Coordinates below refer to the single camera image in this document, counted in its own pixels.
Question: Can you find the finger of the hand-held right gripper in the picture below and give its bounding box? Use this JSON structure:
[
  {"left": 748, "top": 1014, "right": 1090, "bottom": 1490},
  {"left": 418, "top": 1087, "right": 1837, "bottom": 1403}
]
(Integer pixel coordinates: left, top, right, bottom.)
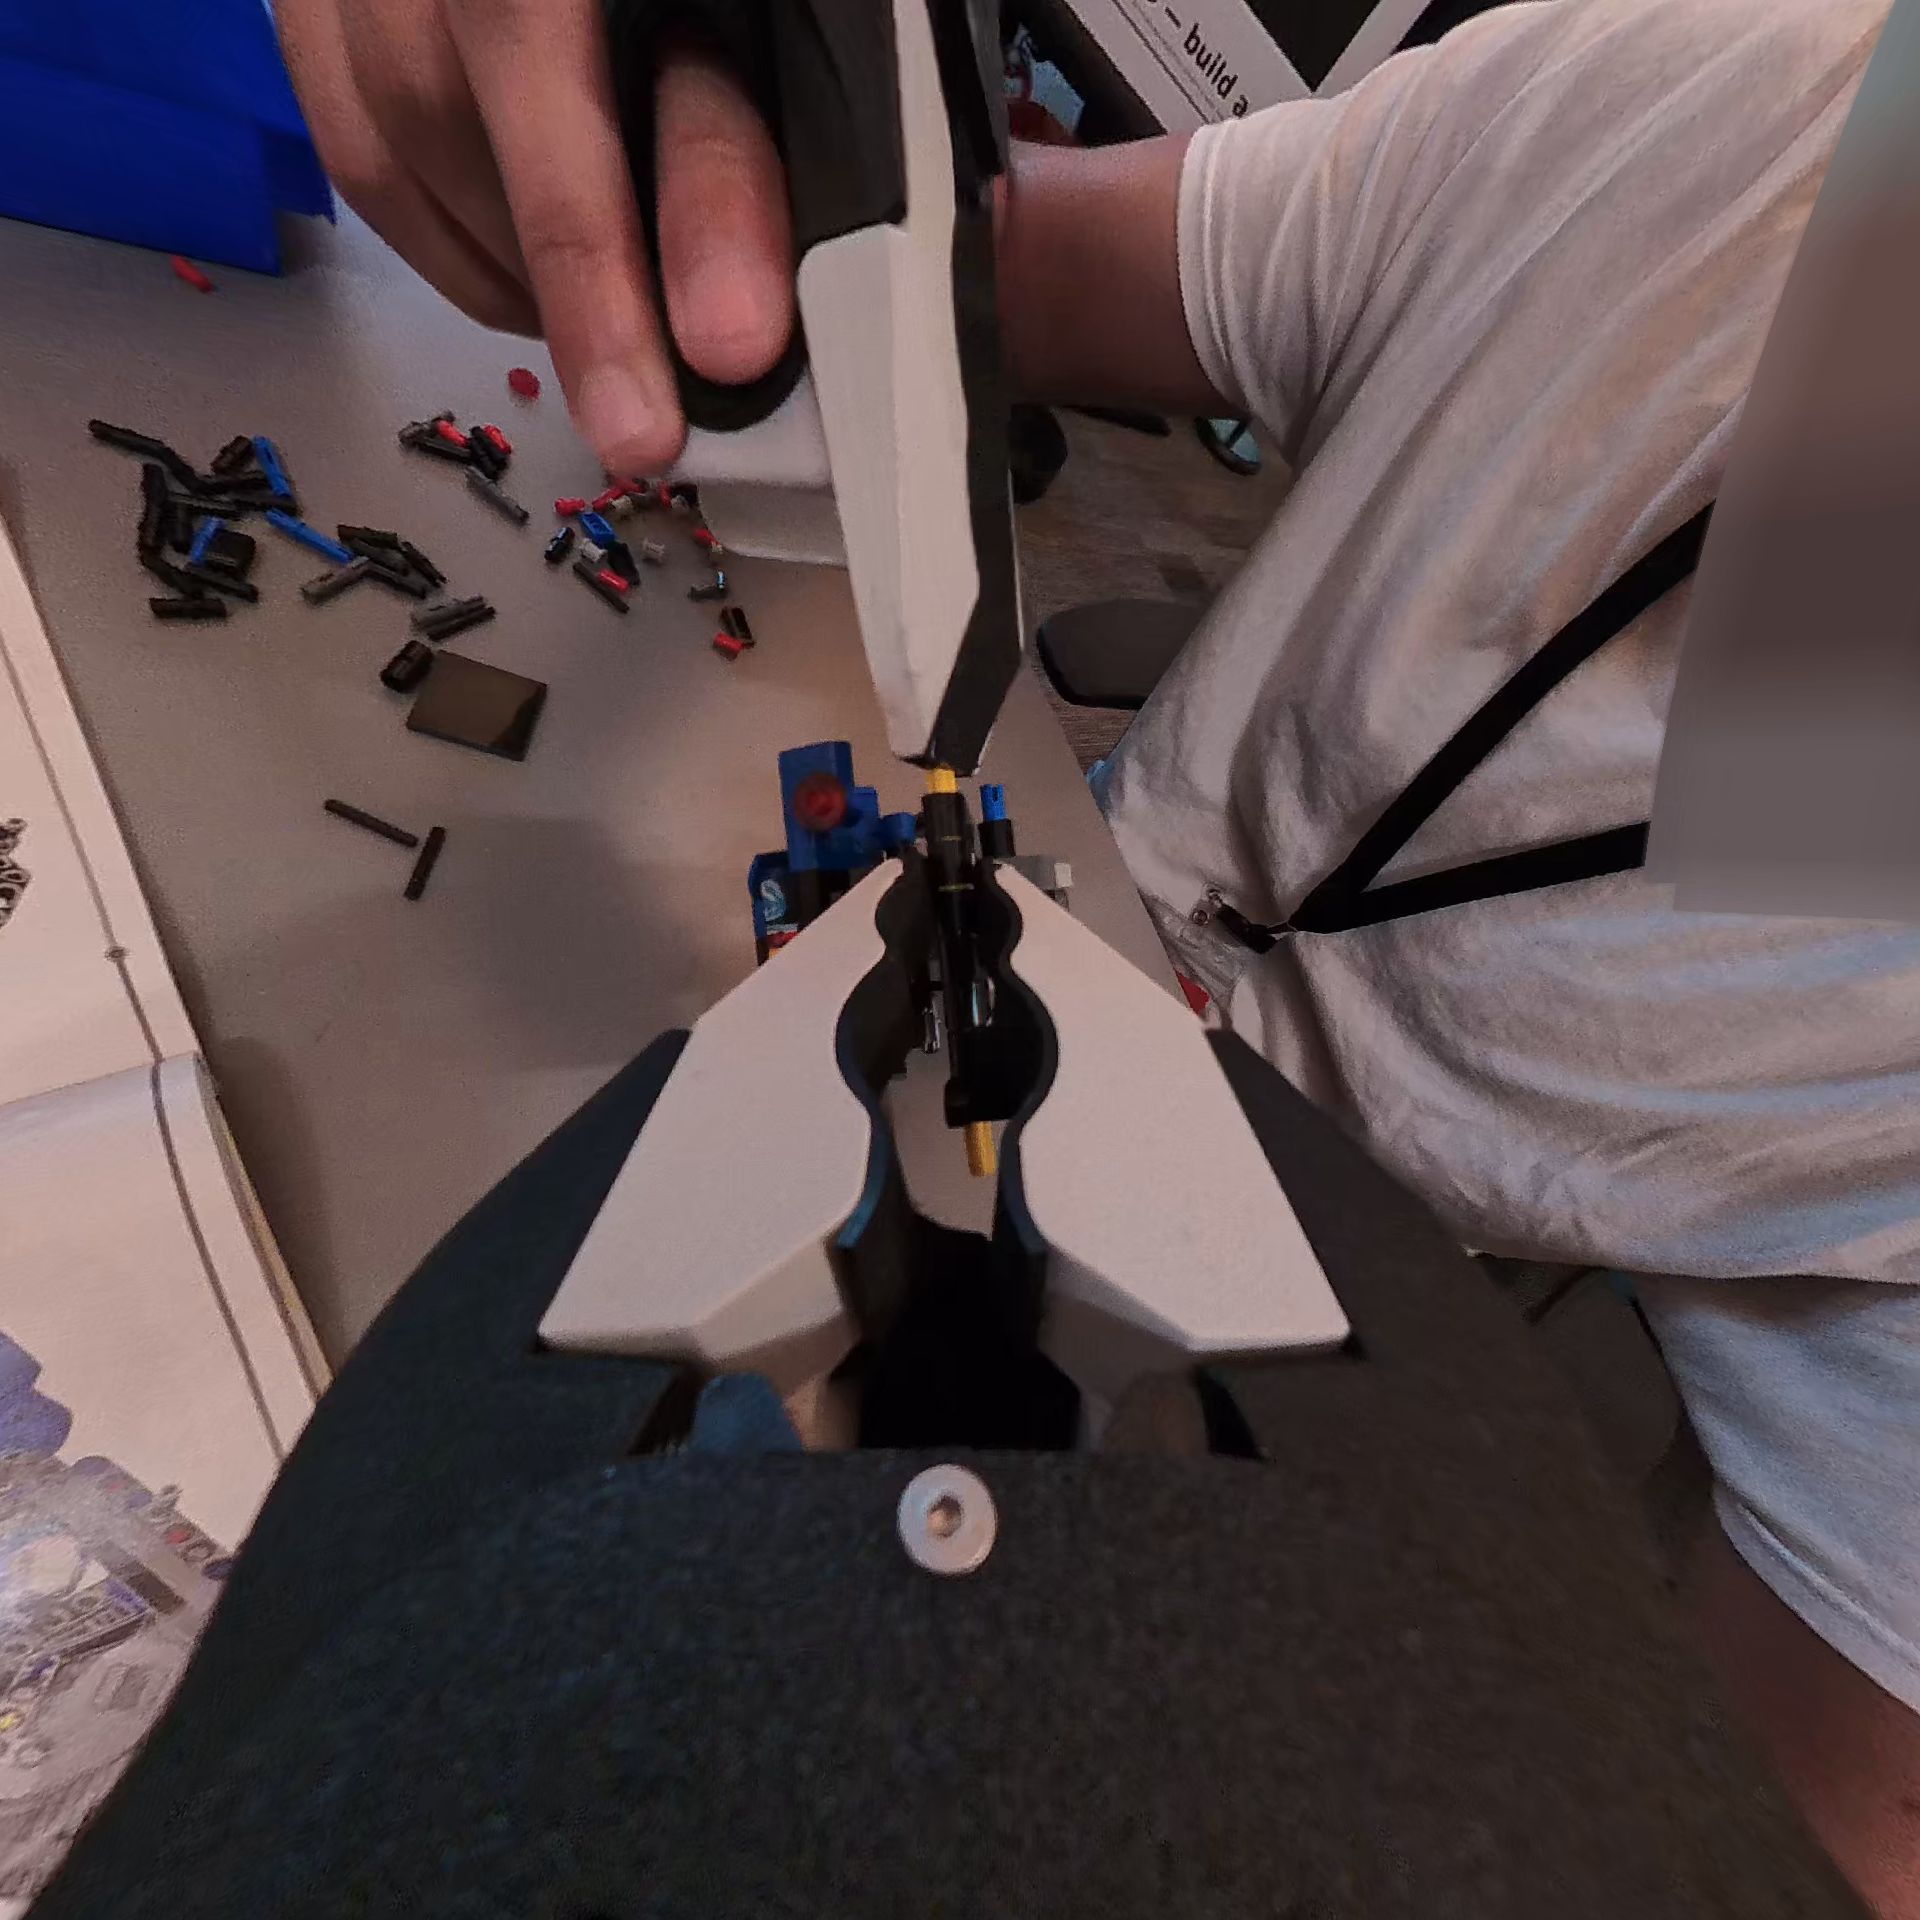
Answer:
[{"left": 799, "top": 0, "right": 1028, "bottom": 773}]

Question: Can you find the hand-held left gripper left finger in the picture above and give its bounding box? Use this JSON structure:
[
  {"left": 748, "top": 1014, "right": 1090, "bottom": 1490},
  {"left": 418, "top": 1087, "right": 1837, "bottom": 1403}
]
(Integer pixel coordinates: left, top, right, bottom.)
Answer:
[{"left": 536, "top": 854, "right": 923, "bottom": 1365}]

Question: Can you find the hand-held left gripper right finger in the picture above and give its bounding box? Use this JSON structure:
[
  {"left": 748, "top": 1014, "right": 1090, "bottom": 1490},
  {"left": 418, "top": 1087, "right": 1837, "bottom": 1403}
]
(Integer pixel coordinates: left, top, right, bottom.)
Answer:
[{"left": 983, "top": 866, "right": 1353, "bottom": 1371}]

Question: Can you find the yellow lego axle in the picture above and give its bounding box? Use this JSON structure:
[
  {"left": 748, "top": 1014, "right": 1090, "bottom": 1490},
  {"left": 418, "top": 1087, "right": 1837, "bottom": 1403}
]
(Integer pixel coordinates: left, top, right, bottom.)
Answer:
[{"left": 925, "top": 762, "right": 998, "bottom": 1179}]

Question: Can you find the blue and black lego model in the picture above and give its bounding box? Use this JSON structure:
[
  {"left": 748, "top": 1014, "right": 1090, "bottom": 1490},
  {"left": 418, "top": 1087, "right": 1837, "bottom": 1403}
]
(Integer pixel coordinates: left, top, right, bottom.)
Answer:
[{"left": 744, "top": 738, "right": 1077, "bottom": 1181}]

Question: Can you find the person's left forearm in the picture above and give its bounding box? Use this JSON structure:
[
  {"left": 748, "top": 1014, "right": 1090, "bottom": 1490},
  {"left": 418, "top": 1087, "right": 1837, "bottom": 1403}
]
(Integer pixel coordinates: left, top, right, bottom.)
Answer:
[{"left": 1692, "top": 1515, "right": 1920, "bottom": 1920}]

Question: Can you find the person's right forearm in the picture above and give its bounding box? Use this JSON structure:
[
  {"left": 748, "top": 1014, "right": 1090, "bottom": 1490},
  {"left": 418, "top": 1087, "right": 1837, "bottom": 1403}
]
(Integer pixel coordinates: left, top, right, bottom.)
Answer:
[{"left": 990, "top": 127, "right": 1251, "bottom": 426}]

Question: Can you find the flat black lego panel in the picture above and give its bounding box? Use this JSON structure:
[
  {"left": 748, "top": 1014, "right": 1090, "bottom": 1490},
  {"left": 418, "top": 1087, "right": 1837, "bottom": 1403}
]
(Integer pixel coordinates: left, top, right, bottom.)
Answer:
[{"left": 404, "top": 649, "right": 552, "bottom": 765}]

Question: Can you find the lego instruction booklet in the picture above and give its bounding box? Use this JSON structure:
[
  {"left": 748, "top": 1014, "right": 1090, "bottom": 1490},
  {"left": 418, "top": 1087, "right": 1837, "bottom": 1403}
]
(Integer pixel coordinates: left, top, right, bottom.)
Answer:
[{"left": 0, "top": 511, "right": 333, "bottom": 1920}]

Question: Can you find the pile of black blue lego pieces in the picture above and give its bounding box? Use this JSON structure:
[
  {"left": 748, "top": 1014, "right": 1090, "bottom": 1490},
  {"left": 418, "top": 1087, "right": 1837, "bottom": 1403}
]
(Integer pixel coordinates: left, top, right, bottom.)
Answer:
[{"left": 85, "top": 415, "right": 499, "bottom": 642}]

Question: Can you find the person's right hand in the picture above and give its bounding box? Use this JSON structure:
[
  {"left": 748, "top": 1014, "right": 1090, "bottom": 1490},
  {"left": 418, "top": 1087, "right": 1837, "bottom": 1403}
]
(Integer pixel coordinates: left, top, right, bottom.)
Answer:
[{"left": 274, "top": 0, "right": 800, "bottom": 483}]

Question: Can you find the red container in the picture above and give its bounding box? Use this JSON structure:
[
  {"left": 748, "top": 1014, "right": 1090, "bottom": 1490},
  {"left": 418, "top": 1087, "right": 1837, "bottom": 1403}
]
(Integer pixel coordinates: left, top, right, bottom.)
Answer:
[{"left": 1003, "top": 30, "right": 1086, "bottom": 147}]

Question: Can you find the clear badge holder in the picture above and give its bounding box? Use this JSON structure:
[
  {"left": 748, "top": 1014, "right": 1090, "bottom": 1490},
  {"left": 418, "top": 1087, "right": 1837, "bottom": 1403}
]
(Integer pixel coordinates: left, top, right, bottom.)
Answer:
[{"left": 1092, "top": 757, "right": 1251, "bottom": 1033}]

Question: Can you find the black chair seat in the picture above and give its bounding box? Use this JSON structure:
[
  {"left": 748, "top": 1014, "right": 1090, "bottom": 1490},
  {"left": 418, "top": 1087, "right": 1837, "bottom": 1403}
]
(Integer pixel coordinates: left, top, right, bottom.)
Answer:
[{"left": 1034, "top": 599, "right": 1212, "bottom": 713}]

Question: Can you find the white printed sign board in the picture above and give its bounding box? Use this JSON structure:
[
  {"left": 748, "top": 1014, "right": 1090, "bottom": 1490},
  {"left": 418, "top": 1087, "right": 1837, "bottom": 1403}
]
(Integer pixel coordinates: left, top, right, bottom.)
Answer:
[{"left": 1072, "top": 0, "right": 1447, "bottom": 132}]

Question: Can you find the person in white shirt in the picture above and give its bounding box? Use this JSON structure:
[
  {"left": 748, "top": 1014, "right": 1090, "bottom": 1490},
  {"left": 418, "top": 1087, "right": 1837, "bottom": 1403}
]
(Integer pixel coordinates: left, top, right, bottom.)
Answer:
[{"left": 1103, "top": 0, "right": 1920, "bottom": 1713}]

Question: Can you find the blue plastic bin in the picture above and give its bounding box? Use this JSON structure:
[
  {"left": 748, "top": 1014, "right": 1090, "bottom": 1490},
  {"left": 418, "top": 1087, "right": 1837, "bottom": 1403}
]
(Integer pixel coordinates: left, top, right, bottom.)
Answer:
[{"left": 0, "top": 0, "right": 337, "bottom": 279}]

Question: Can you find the black lanyard strap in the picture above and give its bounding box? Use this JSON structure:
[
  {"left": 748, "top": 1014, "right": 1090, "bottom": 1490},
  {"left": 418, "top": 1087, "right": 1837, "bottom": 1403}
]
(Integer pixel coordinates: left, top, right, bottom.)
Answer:
[{"left": 1287, "top": 503, "right": 1717, "bottom": 943}]

